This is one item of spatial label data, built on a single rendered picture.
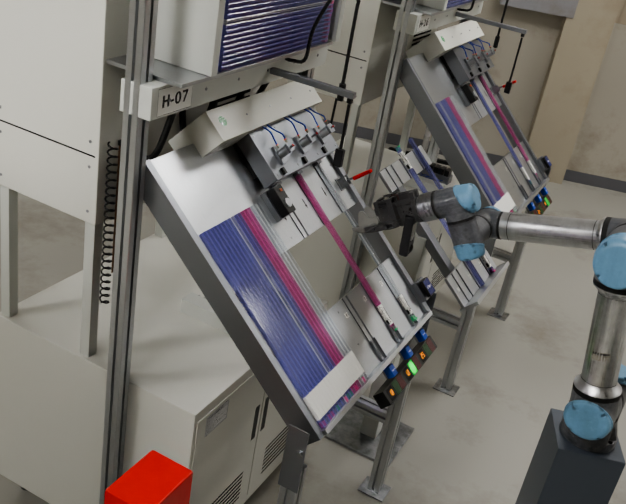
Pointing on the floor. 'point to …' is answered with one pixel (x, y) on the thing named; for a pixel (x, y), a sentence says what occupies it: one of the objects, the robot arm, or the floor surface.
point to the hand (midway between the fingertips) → (358, 229)
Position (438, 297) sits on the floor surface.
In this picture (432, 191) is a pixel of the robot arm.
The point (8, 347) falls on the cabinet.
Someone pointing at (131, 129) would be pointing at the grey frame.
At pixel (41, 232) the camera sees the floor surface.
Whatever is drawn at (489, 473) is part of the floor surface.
